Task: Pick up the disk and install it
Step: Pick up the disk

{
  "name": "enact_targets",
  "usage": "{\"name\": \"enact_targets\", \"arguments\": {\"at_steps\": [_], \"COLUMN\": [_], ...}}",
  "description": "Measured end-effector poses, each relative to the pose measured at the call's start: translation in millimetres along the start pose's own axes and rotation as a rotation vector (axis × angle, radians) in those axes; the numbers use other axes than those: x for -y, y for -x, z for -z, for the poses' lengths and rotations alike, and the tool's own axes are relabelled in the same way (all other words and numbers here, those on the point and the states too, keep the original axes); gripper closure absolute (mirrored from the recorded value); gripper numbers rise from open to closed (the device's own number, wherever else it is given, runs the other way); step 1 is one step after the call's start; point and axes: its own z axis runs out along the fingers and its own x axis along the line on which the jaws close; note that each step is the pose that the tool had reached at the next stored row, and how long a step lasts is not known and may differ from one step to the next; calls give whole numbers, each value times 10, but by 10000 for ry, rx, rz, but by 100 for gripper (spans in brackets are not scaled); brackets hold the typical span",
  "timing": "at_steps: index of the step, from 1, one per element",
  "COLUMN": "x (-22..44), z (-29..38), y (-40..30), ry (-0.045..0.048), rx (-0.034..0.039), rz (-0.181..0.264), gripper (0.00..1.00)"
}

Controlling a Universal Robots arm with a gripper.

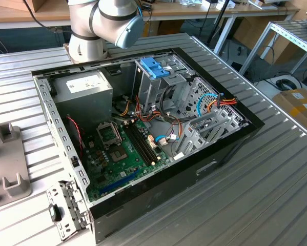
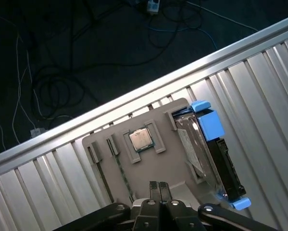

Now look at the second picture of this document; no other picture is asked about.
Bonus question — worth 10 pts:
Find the blue floor cable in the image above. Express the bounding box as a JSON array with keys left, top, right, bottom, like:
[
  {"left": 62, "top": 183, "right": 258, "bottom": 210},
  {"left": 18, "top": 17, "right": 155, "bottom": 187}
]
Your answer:
[{"left": 147, "top": 25, "right": 218, "bottom": 50}]

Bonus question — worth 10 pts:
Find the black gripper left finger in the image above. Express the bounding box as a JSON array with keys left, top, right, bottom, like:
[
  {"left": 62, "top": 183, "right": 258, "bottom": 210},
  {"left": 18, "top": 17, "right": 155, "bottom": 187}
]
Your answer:
[{"left": 53, "top": 180, "right": 162, "bottom": 231}]

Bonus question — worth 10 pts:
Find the small grey power adapter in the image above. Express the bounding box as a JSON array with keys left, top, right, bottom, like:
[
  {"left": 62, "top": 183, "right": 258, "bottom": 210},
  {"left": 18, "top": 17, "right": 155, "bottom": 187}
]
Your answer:
[{"left": 29, "top": 128, "right": 46, "bottom": 140}]

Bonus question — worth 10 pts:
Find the green RAM stick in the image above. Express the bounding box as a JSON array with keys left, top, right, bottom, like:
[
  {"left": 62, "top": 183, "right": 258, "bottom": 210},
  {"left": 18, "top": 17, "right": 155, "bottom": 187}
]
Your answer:
[{"left": 113, "top": 149, "right": 136, "bottom": 202}]

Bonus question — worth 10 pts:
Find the hard disk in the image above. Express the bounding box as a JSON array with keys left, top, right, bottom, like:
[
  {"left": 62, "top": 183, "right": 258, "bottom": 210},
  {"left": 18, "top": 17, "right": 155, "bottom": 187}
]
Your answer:
[{"left": 171, "top": 100, "right": 252, "bottom": 211}]

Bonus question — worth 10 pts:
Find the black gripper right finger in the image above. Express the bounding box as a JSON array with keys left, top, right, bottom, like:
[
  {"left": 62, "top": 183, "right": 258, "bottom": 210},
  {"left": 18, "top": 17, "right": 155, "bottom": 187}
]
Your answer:
[{"left": 159, "top": 182, "right": 279, "bottom": 231}]

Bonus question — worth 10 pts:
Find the grey parts rack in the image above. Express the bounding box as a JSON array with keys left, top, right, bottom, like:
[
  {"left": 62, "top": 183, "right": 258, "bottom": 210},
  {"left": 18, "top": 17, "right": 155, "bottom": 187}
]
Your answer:
[{"left": 82, "top": 97, "right": 228, "bottom": 205}]

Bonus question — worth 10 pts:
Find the silver CPU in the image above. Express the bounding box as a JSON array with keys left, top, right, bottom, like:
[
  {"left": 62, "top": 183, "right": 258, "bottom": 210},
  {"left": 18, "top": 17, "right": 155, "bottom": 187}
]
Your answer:
[{"left": 128, "top": 128, "right": 157, "bottom": 153}]

